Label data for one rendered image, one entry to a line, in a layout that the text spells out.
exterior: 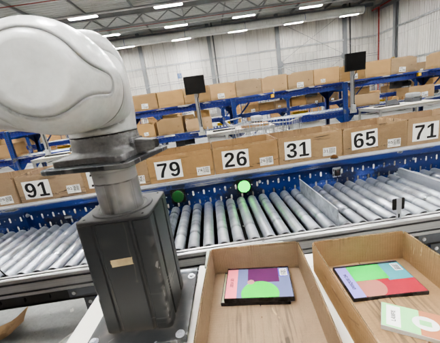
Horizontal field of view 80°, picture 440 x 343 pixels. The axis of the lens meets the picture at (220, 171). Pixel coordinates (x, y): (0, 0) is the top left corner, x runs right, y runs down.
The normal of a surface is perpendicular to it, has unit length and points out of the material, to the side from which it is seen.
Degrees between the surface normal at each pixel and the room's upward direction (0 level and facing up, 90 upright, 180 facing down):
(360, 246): 89
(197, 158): 91
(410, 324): 0
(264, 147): 90
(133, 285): 90
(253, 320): 2
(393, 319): 0
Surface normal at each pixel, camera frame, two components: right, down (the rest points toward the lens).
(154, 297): -0.02, 0.25
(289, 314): -0.13, -0.96
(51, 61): 0.26, 0.26
